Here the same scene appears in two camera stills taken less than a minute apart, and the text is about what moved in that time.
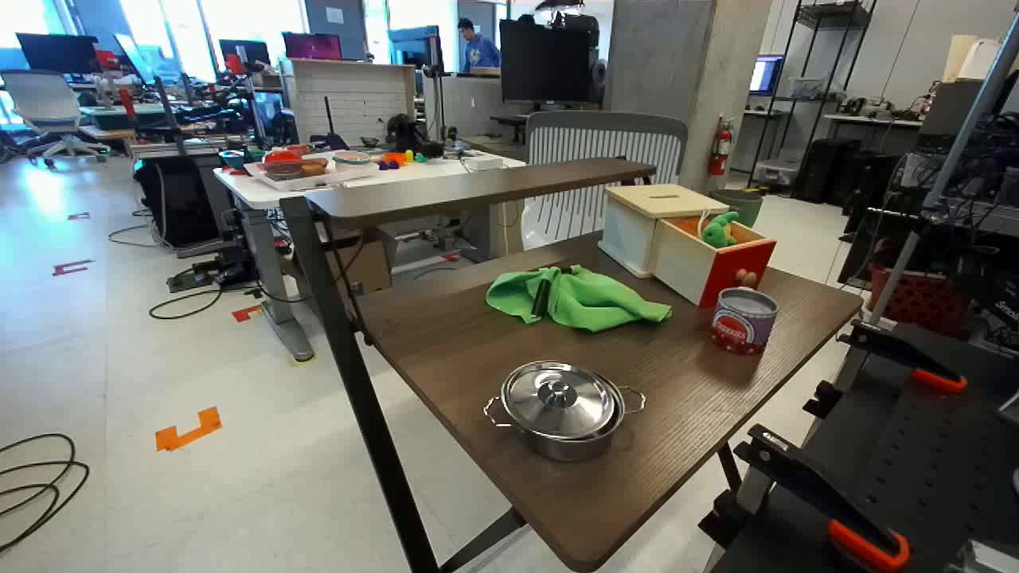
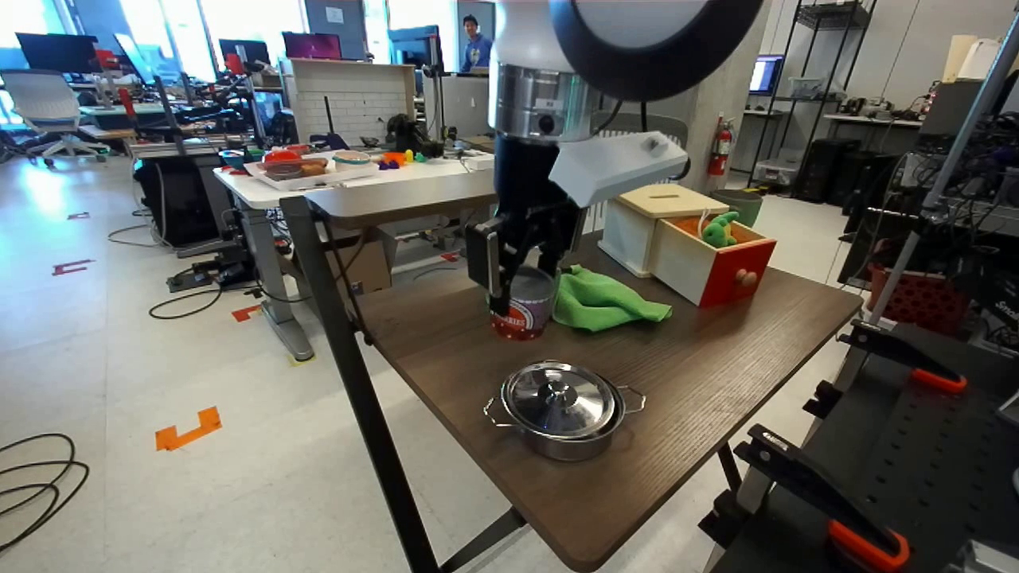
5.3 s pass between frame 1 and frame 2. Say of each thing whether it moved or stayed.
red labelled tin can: moved
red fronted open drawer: stayed
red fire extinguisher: stayed
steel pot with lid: stayed
